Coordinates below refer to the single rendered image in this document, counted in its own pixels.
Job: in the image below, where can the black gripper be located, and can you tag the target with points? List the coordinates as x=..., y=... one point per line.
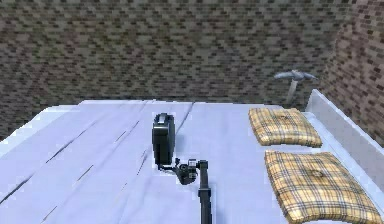
x=185, y=174

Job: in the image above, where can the black alarm clock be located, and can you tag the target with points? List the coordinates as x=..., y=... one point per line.
x=163, y=140

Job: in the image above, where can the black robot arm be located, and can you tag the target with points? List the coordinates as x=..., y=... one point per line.
x=204, y=200

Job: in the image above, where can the white bed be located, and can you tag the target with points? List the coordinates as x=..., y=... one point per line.
x=100, y=166

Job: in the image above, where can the grey lamp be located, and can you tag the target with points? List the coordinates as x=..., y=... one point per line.
x=294, y=77

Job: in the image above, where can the yellow plaid pillow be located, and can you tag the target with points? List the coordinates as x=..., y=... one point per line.
x=320, y=186
x=283, y=127

